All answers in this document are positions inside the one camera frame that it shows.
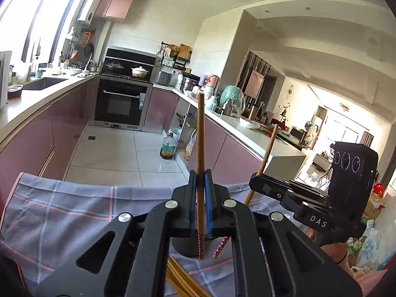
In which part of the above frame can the wooden chopstick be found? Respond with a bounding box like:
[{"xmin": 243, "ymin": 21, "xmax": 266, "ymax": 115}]
[
  {"xmin": 212, "ymin": 124, "xmax": 278, "ymax": 259},
  {"xmin": 166, "ymin": 256, "xmax": 211, "ymax": 297},
  {"xmin": 196, "ymin": 93, "xmax": 205, "ymax": 260},
  {"xmin": 166, "ymin": 264, "xmax": 199, "ymax": 297}
]

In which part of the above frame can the pink sleeve forearm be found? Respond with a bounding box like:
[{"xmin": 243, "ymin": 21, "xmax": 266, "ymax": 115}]
[{"xmin": 352, "ymin": 270, "xmax": 387, "ymax": 297}]

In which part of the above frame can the kitchen window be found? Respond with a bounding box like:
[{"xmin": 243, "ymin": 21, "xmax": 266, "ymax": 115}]
[{"xmin": 1, "ymin": 0, "xmax": 74, "ymax": 68}]

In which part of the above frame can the person right hand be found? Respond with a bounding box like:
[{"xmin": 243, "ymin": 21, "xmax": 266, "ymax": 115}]
[{"xmin": 321, "ymin": 243, "xmax": 348, "ymax": 264}]

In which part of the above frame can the black mesh utensil cup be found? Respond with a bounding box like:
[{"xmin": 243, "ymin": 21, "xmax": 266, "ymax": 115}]
[{"xmin": 171, "ymin": 237, "xmax": 199, "ymax": 258}]

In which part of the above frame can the grey plaid tablecloth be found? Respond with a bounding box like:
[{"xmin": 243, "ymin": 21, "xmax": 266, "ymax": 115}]
[{"xmin": 1, "ymin": 173, "xmax": 307, "ymax": 296}]

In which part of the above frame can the teal desk fan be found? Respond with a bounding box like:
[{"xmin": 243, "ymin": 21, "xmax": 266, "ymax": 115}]
[{"xmin": 220, "ymin": 84, "xmax": 246, "ymax": 115}]

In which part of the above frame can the oil bottle on floor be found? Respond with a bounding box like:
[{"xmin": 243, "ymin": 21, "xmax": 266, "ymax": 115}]
[{"xmin": 160, "ymin": 132, "xmax": 178, "ymax": 160}]

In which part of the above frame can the pink thermos jug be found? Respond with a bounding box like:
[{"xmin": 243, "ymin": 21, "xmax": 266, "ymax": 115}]
[{"xmin": 204, "ymin": 74, "xmax": 220, "ymax": 99}]

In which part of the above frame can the silver rice cooker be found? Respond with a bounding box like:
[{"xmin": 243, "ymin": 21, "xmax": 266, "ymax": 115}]
[{"xmin": 156, "ymin": 71, "xmax": 172, "ymax": 86}]

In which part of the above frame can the black built-in oven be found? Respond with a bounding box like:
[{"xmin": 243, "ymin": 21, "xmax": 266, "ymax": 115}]
[{"xmin": 92, "ymin": 47, "xmax": 157, "ymax": 131}]

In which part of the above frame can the white ceramic pot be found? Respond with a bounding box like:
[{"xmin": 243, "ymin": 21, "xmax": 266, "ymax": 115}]
[{"xmin": 132, "ymin": 66, "xmax": 148, "ymax": 78}]

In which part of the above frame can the black lidded wok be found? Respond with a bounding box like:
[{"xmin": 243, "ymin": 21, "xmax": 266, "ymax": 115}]
[{"xmin": 104, "ymin": 60, "xmax": 124, "ymax": 76}]

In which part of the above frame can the white microwave oven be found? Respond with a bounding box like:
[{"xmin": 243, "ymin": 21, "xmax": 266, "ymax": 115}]
[{"xmin": 0, "ymin": 50, "xmax": 12, "ymax": 109}]

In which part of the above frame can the pink upper cabinet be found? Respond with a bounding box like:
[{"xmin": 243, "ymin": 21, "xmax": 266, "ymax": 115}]
[{"xmin": 95, "ymin": 0, "xmax": 134, "ymax": 21}]

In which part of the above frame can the white water heater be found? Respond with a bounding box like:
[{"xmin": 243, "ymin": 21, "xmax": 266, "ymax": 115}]
[{"xmin": 77, "ymin": 0, "xmax": 101, "ymax": 25}]

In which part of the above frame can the black tracking camera right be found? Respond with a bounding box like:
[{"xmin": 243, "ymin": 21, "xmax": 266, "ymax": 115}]
[{"xmin": 327, "ymin": 142, "xmax": 379, "ymax": 222}]

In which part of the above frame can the black wall spice rack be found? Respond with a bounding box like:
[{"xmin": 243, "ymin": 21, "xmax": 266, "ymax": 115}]
[{"xmin": 157, "ymin": 42, "xmax": 192, "ymax": 73}]

